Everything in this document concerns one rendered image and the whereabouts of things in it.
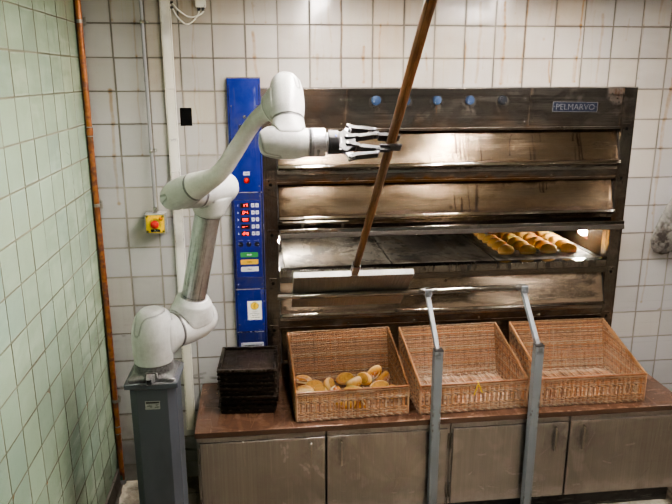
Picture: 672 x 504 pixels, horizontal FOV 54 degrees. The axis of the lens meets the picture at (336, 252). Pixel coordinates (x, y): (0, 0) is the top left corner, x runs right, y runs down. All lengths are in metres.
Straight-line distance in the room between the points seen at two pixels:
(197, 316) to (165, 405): 0.37
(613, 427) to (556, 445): 0.31
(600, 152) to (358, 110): 1.30
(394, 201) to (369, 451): 1.25
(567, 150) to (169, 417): 2.37
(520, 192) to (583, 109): 0.53
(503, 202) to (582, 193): 0.44
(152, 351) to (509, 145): 2.05
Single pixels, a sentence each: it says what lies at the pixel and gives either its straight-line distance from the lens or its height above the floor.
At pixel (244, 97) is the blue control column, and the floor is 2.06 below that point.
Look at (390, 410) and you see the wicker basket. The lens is 3.29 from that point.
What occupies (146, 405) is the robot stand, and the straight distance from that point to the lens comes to 2.79.
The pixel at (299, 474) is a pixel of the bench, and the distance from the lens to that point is 3.34.
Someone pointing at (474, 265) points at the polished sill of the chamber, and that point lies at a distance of 3.66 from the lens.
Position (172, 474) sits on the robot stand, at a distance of 2.93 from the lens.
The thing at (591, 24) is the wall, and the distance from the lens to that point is 3.74.
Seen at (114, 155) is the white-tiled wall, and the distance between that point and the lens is 3.42.
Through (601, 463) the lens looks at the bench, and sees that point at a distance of 3.77.
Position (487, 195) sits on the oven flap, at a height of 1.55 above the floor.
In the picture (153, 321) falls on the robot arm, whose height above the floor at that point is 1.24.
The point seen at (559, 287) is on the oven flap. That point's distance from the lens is 3.89.
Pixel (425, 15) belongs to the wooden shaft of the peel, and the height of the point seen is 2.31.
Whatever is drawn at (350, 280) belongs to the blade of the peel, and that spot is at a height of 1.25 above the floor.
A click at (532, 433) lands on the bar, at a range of 3.44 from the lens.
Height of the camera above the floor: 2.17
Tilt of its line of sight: 15 degrees down
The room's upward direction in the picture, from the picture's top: straight up
